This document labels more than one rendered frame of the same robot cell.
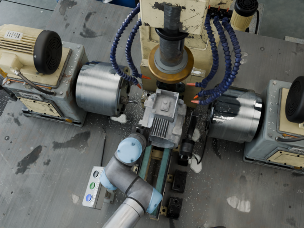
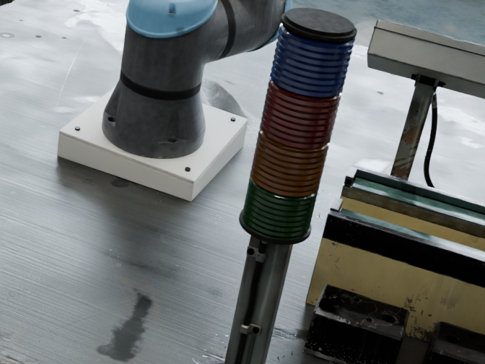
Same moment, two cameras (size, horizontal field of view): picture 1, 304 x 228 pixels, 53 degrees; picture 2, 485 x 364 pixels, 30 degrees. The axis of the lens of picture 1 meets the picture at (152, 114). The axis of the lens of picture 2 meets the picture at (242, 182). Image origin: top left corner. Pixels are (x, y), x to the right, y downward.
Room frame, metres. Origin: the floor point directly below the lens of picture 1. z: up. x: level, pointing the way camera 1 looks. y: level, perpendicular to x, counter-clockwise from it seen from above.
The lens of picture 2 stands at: (-0.07, -0.89, 1.43)
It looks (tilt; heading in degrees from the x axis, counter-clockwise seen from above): 28 degrees down; 86
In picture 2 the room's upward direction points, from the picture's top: 11 degrees clockwise
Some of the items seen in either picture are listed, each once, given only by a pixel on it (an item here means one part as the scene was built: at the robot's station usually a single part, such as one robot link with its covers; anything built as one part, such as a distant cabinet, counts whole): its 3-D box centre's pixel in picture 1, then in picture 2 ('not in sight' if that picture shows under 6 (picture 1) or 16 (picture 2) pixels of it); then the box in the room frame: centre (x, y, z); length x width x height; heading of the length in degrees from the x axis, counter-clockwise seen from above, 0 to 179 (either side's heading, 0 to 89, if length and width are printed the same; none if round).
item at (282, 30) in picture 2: not in sight; (312, 56); (0.01, -0.22, 1.19); 0.06 x 0.06 x 0.04
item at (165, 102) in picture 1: (164, 106); not in sight; (0.55, -0.06, 1.11); 0.12 x 0.11 x 0.07; 163
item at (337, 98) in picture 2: not in sight; (300, 107); (0.01, -0.22, 1.14); 0.06 x 0.06 x 0.04
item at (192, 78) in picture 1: (172, 79); not in sight; (0.76, -0.12, 0.97); 0.30 x 0.11 x 0.34; 74
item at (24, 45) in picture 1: (29, 69); not in sight; (0.75, 0.55, 1.16); 0.33 x 0.26 x 0.42; 74
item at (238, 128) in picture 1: (237, 114); not in sight; (0.52, -0.39, 1.04); 0.41 x 0.25 x 0.25; 74
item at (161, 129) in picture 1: (162, 121); not in sight; (0.51, -0.05, 1.01); 0.20 x 0.19 x 0.19; 163
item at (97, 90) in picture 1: (95, 86); not in sight; (0.70, 0.27, 1.04); 0.37 x 0.25 x 0.25; 74
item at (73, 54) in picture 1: (52, 82); not in sight; (0.77, 0.50, 0.99); 0.35 x 0.31 x 0.37; 74
